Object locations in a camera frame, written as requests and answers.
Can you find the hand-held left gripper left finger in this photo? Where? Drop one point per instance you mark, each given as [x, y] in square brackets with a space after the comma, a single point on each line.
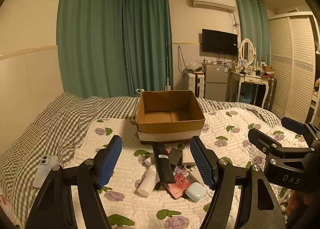
[110, 166]

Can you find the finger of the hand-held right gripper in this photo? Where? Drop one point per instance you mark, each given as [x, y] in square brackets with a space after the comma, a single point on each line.
[292, 125]
[260, 141]

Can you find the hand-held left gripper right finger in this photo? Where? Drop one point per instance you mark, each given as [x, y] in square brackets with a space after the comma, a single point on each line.
[202, 166]

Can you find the white charger plug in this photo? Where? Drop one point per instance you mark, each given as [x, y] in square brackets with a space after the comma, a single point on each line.
[187, 157]

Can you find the white earbud case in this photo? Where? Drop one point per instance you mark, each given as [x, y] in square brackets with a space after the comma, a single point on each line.
[193, 192]

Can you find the small black box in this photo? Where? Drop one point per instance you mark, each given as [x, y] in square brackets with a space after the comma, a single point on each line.
[175, 156]

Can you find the red patterned booklet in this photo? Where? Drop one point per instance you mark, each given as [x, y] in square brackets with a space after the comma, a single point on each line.
[178, 189]

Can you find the long black box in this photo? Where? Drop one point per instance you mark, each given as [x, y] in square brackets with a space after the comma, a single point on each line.
[163, 166]

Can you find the white plastic bottle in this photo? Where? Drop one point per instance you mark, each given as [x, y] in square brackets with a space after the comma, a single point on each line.
[147, 184]

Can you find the brown cardboard box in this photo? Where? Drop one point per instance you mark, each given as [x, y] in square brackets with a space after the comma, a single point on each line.
[170, 128]

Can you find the person's right hand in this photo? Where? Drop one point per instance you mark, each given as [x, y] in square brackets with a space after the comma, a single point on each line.
[297, 202]

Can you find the white floral quilted mat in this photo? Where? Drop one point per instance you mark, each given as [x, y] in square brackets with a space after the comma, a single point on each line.
[130, 148]

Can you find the dark ribbed suitcase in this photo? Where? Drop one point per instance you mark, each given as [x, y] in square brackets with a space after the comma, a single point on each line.
[270, 93]

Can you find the blue plastic basket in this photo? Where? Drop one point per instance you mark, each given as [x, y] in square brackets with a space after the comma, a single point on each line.
[245, 98]

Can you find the brown open box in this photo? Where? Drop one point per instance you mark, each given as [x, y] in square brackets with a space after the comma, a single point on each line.
[267, 69]

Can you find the white louvered wardrobe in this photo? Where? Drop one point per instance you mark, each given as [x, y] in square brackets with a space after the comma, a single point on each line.
[292, 63]

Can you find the white dressing table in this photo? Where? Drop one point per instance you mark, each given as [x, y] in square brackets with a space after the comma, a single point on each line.
[250, 78]

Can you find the pale blue smartphone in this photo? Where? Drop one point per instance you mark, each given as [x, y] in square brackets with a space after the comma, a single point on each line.
[43, 174]

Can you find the grey checked bedsheet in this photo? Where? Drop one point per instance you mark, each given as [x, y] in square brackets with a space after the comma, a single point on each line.
[50, 123]

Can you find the grey small fridge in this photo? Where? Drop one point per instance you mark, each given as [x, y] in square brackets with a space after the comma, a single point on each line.
[215, 78]

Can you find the clear water jug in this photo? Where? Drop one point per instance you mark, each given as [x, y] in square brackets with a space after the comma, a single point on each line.
[139, 91]

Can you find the white ribbed suitcase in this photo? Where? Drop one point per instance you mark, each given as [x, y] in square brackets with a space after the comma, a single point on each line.
[194, 85]

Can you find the white oval mirror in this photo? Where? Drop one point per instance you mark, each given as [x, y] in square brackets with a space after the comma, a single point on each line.
[247, 50]

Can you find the clear plastic bag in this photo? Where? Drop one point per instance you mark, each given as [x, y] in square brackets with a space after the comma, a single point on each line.
[195, 66]

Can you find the white flat mop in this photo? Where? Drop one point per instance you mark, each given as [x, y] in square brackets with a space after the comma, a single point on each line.
[167, 68]

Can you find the narrow green curtain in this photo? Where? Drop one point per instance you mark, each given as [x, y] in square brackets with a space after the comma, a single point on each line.
[252, 23]

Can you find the green corner curtain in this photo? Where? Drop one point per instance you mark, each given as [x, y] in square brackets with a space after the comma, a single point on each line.
[147, 43]

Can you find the wide green curtain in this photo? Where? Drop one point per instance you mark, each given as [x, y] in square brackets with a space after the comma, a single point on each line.
[90, 38]

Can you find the white air conditioner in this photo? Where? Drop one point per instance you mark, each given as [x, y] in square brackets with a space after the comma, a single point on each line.
[212, 1]

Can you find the small photo frame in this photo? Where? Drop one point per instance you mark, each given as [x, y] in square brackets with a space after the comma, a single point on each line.
[243, 62]

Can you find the black wall television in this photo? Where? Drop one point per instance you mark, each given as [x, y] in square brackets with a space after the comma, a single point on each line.
[219, 41]

